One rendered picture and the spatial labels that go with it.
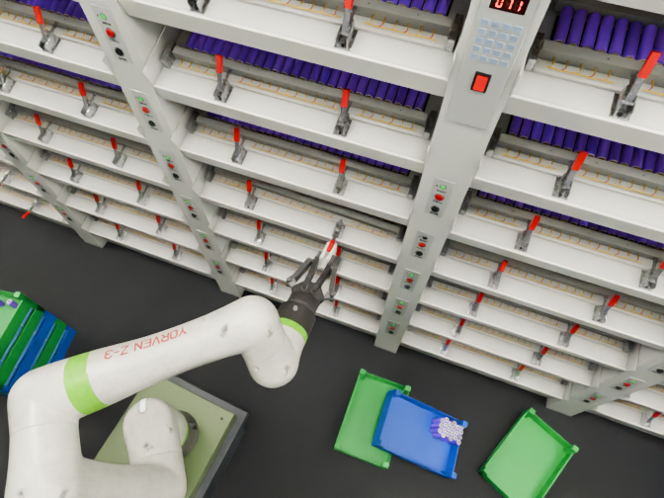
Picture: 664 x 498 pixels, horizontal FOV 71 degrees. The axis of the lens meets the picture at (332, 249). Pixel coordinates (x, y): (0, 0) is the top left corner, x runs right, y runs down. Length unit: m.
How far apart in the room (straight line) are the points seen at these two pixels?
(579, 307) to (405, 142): 0.66
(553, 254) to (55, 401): 1.05
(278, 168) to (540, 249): 0.64
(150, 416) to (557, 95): 1.18
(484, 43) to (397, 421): 1.39
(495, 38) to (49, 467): 0.99
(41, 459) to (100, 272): 1.39
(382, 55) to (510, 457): 1.55
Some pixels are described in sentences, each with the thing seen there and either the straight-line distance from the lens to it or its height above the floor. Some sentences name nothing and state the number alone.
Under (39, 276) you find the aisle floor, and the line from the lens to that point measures 2.43.
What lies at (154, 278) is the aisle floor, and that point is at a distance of 2.19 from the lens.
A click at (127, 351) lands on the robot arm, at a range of 0.98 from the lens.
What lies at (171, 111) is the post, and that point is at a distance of 1.20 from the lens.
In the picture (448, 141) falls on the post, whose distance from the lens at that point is 0.87.
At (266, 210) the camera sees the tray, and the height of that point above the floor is 0.76.
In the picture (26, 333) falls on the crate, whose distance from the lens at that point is 1.98.
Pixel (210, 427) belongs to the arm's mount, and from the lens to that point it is 1.58.
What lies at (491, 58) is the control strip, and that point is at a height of 1.41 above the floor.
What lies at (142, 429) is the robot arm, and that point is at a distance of 1.37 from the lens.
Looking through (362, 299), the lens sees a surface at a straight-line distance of 1.63.
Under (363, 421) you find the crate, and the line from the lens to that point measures 1.88.
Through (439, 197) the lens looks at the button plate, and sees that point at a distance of 0.98.
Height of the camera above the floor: 1.85
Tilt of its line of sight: 61 degrees down
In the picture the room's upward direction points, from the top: 1 degrees clockwise
